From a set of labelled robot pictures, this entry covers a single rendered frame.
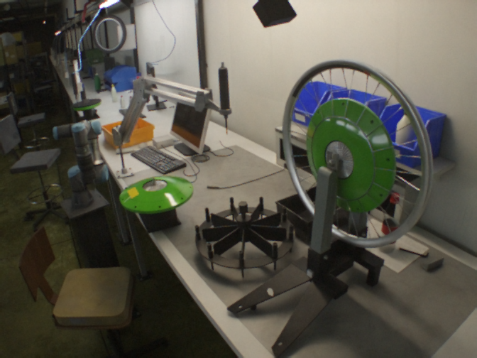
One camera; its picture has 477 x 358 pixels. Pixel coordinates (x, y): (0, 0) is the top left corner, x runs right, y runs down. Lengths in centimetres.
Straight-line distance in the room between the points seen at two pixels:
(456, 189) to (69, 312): 169
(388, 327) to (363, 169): 48
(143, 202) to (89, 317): 59
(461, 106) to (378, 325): 81
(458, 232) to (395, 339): 61
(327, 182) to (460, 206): 71
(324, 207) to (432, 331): 50
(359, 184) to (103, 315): 118
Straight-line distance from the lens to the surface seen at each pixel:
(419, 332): 112
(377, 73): 87
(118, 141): 204
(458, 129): 142
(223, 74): 143
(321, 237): 102
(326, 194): 96
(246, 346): 104
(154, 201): 142
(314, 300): 106
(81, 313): 169
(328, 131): 98
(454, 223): 153
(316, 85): 185
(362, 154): 92
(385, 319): 113
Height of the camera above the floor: 173
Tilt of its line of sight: 24 degrees down
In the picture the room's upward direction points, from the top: 3 degrees counter-clockwise
